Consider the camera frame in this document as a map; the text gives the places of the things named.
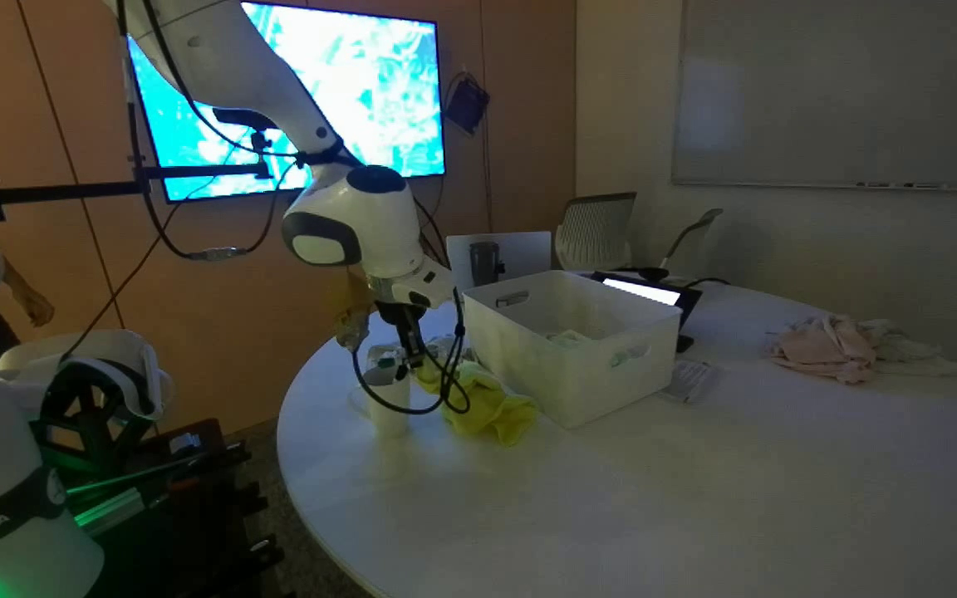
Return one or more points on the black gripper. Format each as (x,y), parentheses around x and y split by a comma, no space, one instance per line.
(400,316)

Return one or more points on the white plastic basket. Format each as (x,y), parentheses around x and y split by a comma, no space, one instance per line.
(582,367)

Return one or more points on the bright yellow cloth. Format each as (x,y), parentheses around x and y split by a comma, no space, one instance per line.
(489,415)

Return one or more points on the grey mesh office chair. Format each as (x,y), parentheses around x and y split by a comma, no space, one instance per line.
(596,233)

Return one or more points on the pink cloth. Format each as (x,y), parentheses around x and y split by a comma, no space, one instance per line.
(830,350)

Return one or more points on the pale white cloth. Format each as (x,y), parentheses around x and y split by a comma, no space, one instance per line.
(915,346)

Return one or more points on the wall television screen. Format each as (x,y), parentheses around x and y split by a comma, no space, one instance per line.
(390,101)

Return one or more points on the black wall device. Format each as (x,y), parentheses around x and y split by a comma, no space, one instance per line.
(469,101)

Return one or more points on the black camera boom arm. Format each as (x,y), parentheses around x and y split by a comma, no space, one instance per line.
(81,186)

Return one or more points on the wall whiteboard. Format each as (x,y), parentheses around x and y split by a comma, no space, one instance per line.
(846,93)

